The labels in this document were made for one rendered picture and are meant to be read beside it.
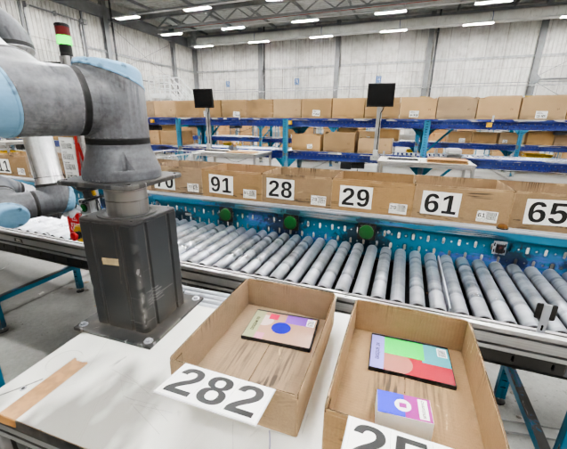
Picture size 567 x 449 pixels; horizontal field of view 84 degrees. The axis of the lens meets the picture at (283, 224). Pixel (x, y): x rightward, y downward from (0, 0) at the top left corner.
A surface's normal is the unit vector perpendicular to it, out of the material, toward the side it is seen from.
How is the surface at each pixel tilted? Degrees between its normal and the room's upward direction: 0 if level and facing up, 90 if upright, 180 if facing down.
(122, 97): 88
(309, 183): 90
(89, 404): 0
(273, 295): 89
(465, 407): 1
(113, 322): 90
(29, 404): 0
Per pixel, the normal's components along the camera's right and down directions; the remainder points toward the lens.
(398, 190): -0.35, 0.29
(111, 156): 0.21, -0.04
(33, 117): 0.69, 0.63
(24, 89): 0.78, 0.06
